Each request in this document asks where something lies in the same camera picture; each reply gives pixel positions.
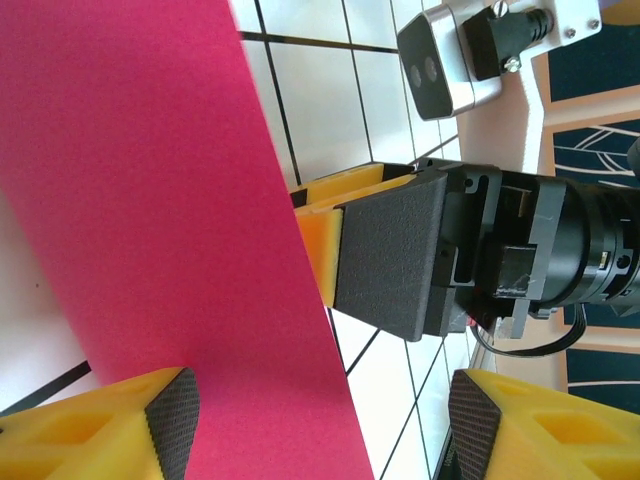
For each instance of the pink felt sheet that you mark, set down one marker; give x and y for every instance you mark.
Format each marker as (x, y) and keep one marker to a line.
(150, 200)

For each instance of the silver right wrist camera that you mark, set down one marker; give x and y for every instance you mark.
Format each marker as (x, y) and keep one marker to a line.
(425, 70)

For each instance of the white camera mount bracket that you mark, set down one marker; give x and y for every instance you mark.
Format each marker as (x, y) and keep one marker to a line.
(575, 25)

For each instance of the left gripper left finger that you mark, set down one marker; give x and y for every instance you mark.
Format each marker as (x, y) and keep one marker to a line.
(75, 440)

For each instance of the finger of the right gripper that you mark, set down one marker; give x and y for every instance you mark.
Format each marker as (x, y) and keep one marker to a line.
(390, 260)
(350, 182)

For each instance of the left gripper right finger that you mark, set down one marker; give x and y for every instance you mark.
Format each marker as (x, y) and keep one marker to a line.
(550, 440)

